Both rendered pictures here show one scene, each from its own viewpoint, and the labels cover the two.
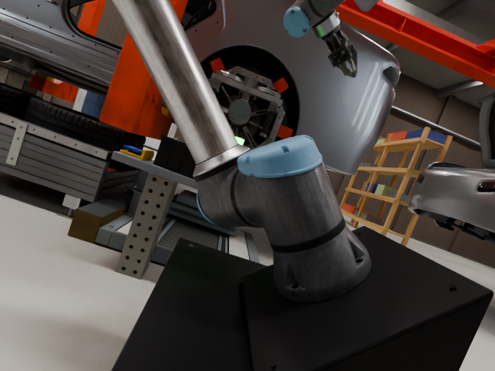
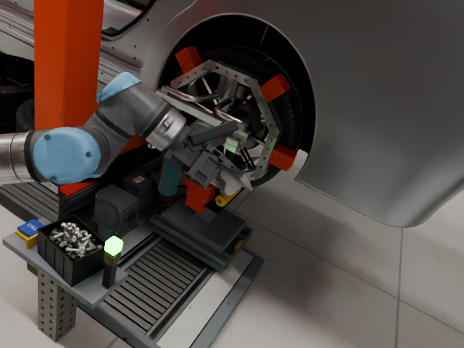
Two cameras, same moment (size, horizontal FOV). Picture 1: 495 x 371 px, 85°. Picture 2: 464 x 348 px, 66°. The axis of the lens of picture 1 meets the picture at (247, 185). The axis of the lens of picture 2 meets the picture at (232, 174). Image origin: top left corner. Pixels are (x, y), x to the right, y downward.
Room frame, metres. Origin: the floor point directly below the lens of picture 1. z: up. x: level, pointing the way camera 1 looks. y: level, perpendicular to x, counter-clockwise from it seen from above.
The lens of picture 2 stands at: (0.47, -0.49, 1.49)
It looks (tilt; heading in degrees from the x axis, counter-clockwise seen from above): 30 degrees down; 24
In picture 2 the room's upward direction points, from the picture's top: 18 degrees clockwise
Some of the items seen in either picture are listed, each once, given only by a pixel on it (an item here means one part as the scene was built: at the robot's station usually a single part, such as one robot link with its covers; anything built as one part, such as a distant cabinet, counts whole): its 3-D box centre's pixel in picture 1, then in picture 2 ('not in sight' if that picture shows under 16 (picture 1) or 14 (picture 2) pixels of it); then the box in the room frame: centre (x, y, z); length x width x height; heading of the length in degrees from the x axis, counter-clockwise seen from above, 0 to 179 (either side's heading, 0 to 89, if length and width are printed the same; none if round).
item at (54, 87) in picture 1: (53, 82); not in sight; (3.54, 2.84, 0.69); 0.52 x 0.17 x 0.35; 6
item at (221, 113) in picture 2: (266, 88); (237, 103); (1.65, 0.10, 1.03); 0.19 x 0.18 x 0.11; 6
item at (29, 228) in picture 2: (135, 151); (32, 228); (1.06, 0.46, 0.47); 0.07 x 0.07 x 0.02; 6
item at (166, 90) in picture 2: (234, 76); (195, 84); (1.63, 0.30, 1.03); 0.19 x 0.18 x 0.11; 6
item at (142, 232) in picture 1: (148, 223); (58, 295); (1.07, 0.32, 0.21); 0.10 x 0.10 x 0.42; 6
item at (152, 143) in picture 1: (163, 128); not in sight; (7.95, 2.90, 0.67); 0.69 x 0.63 x 1.35; 8
